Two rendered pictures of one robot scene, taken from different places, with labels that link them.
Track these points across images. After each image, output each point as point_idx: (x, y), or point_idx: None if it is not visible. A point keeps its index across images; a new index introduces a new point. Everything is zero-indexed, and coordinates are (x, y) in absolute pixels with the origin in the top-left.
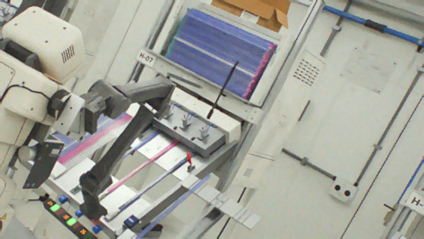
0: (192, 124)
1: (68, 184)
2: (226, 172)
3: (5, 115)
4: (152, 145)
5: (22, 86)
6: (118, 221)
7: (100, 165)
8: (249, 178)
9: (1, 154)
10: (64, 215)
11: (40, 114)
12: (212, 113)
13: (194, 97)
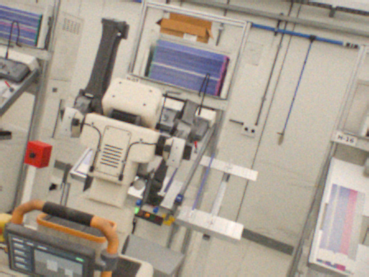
0: None
1: None
2: (212, 145)
3: (131, 166)
4: None
5: (142, 143)
6: (167, 200)
7: (160, 170)
8: (218, 143)
9: (125, 191)
10: None
11: (152, 157)
12: (201, 110)
13: (177, 101)
